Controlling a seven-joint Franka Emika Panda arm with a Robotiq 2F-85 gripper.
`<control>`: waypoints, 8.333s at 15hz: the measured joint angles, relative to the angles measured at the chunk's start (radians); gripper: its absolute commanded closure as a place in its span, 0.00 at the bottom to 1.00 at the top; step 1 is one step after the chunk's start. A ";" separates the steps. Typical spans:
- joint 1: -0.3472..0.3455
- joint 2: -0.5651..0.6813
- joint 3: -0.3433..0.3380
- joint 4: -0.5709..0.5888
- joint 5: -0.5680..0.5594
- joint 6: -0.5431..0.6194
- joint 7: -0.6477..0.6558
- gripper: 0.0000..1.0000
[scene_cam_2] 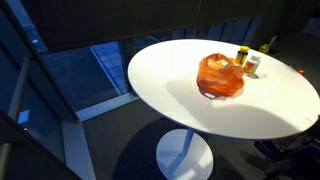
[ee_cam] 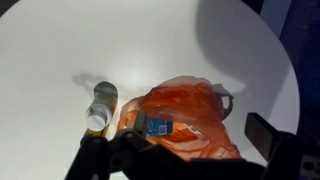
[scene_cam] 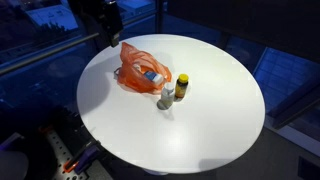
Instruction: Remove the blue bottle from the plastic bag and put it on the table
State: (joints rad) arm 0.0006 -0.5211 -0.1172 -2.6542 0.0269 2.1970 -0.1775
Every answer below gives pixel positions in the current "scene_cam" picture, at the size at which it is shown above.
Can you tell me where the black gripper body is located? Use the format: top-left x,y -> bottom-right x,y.
97,0 -> 124,38

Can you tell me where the orange plastic bag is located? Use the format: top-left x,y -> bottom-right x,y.
116,41 -> 173,95

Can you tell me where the blue bottle with white cap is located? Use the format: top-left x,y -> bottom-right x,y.
143,70 -> 165,85

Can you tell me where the clear bottle with white cap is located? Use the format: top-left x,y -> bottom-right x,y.
159,82 -> 176,110

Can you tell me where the amber bottle with yellow cap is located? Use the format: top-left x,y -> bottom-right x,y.
174,73 -> 190,99

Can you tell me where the grey metal railing bar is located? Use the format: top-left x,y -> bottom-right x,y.
0,32 -> 101,76

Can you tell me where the orange and purple clamp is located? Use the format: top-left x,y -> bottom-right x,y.
63,141 -> 101,174

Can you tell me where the perforated metal mounting board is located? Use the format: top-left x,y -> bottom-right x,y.
44,128 -> 89,180

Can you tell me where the white round table base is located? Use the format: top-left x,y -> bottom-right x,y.
141,167 -> 171,176

